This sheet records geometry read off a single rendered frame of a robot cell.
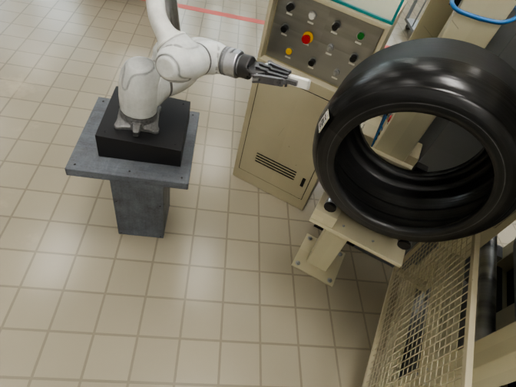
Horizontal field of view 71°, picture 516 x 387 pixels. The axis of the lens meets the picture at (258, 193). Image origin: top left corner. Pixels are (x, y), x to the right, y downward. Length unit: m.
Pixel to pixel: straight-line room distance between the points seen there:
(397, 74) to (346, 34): 0.86
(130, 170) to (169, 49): 0.68
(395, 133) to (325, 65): 0.58
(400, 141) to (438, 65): 0.57
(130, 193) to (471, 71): 1.50
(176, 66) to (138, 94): 0.46
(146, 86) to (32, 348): 1.26
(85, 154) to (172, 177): 0.38
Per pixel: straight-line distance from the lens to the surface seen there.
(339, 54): 1.86
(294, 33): 1.90
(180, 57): 1.09
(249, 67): 1.21
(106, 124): 1.66
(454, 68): 1.00
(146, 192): 1.86
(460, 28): 1.33
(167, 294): 2.01
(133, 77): 1.51
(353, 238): 1.39
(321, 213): 1.33
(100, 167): 1.65
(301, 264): 2.20
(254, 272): 2.11
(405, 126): 1.48
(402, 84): 0.97
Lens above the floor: 1.84
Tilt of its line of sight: 48 degrees down
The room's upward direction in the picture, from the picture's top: 17 degrees clockwise
